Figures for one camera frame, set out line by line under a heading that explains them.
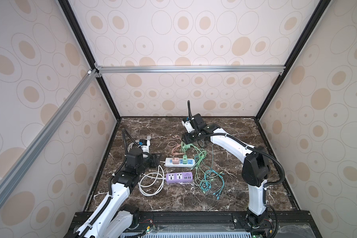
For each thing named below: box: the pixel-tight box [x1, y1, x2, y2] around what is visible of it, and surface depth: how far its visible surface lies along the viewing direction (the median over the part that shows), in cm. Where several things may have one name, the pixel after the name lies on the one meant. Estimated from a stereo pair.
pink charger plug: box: [172, 157, 180, 165], surface depth 90 cm
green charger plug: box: [182, 154, 188, 165], surface depth 91 cm
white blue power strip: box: [165, 157, 196, 168], surface depth 94 cm
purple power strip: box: [165, 171, 194, 183], surface depth 87 cm
